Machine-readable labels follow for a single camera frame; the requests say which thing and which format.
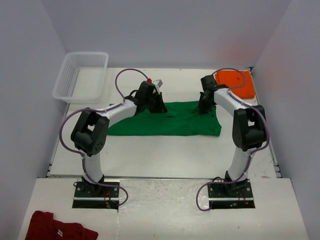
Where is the green t-shirt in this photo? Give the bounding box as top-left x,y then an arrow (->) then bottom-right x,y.
108,101 -> 222,137

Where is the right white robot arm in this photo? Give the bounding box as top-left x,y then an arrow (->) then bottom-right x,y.
197,75 -> 270,197

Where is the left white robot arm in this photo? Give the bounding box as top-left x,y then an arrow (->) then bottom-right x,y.
70,79 -> 168,197

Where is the folded orange t-shirt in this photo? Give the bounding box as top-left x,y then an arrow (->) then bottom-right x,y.
215,70 -> 256,99

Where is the white plastic basket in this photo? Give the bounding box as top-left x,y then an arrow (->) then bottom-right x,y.
52,51 -> 109,104

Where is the dark red t-shirt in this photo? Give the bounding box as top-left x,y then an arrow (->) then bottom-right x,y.
25,210 -> 99,240

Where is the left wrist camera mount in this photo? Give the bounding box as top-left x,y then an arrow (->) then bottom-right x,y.
147,78 -> 163,89

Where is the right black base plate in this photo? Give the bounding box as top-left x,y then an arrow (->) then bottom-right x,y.
207,179 -> 255,210

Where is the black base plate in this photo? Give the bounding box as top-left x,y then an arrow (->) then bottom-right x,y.
207,179 -> 255,210
72,180 -> 120,210

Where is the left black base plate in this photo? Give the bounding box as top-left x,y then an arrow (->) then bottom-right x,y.
72,180 -> 120,210

